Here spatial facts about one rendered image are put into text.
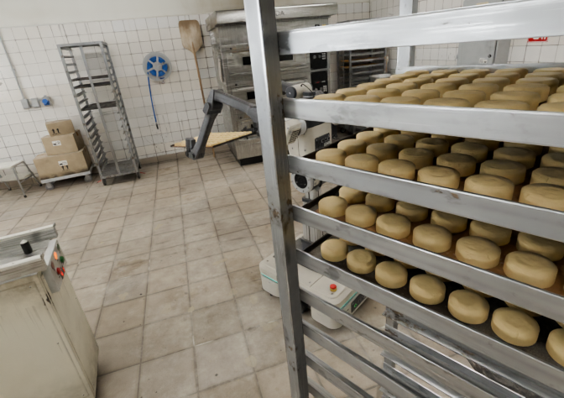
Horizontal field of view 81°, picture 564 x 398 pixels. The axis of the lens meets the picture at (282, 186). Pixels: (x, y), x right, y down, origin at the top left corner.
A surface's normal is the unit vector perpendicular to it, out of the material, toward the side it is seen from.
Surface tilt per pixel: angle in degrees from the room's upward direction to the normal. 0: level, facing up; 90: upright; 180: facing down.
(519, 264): 0
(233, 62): 90
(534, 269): 0
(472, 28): 90
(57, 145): 91
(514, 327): 0
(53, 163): 87
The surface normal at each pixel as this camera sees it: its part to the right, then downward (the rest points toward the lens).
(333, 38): -0.69, 0.34
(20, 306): 0.42, 0.32
